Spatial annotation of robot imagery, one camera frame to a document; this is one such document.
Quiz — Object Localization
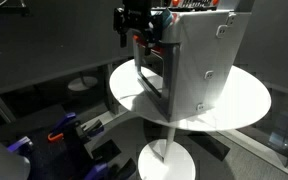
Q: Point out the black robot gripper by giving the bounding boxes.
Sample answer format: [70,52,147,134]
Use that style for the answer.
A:
[113,0,165,57]

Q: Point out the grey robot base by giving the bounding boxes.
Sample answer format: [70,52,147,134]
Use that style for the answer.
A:
[0,128,32,180]

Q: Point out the large blue stove knob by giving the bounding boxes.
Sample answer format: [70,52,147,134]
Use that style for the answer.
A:
[160,8,174,30]

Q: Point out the grey toy stove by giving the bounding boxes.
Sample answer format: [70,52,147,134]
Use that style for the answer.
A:
[131,0,252,123]

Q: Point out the grey glass oven door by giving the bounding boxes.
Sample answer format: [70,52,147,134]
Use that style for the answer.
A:
[132,39,180,122]

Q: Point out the round white background table base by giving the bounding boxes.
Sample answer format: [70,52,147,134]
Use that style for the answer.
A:
[67,75,99,93]

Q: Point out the purple clamp with orange tip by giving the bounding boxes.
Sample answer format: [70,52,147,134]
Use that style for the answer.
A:
[47,112,105,144]

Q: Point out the purple spring clamp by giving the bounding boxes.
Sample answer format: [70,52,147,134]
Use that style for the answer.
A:
[6,135,35,157]
[83,157,137,180]

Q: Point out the orange oven door handle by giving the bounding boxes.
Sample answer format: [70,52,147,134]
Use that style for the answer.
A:
[132,34,167,56]

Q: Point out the round white pedestal table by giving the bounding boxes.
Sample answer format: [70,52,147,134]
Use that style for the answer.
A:
[108,58,272,180]

